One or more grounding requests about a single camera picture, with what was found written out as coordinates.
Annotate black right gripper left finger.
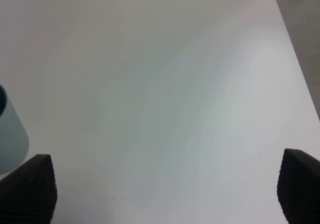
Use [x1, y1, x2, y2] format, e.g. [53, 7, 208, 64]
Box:
[0, 154, 58, 224]

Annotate teal green cup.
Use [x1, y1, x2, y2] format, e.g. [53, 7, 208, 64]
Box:
[0, 86, 30, 174]

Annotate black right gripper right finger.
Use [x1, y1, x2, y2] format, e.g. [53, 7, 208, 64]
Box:
[277, 148, 320, 224]

